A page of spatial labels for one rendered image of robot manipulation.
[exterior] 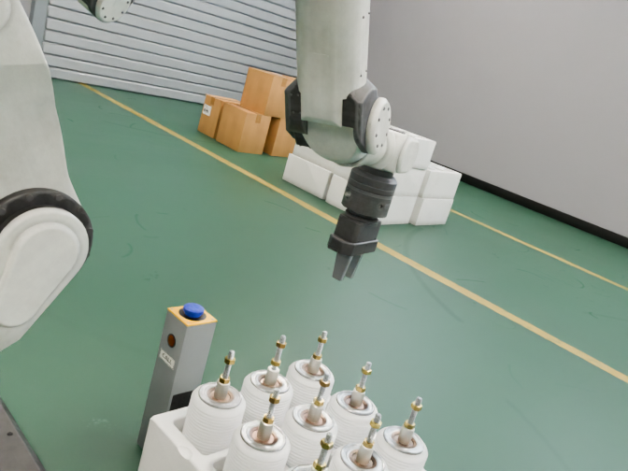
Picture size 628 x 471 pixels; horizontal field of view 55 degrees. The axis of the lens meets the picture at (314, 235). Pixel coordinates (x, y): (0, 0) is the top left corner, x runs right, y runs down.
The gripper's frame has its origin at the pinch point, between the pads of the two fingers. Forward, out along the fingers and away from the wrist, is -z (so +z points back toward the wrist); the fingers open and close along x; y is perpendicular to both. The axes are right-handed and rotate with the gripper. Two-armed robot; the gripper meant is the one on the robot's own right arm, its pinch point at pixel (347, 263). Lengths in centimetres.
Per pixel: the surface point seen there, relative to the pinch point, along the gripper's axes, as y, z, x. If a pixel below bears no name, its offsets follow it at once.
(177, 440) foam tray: 4.6, -31.0, -30.1
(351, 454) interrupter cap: -19.8, -23.7, -15.6
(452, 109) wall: 213, 20, 531
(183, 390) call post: 16.5, -32.3, -17.6
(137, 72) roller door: 434, -28, 296
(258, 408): -0.1, -26.9, -15.9
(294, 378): 0.9, -24.6, -4.5
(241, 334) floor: 46, -49, 37
